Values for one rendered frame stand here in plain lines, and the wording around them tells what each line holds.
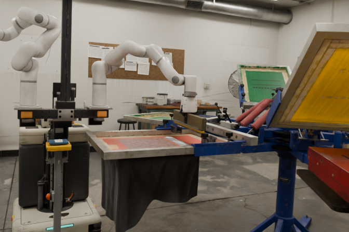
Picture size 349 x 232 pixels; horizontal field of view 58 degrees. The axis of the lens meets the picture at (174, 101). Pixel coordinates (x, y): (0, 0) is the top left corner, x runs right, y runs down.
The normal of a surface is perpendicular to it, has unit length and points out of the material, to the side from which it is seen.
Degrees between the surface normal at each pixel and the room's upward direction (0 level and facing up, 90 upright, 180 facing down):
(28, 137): 90
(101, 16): 90
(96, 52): 88
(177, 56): 90
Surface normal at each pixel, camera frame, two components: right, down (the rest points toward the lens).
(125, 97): 0.41, 0.08
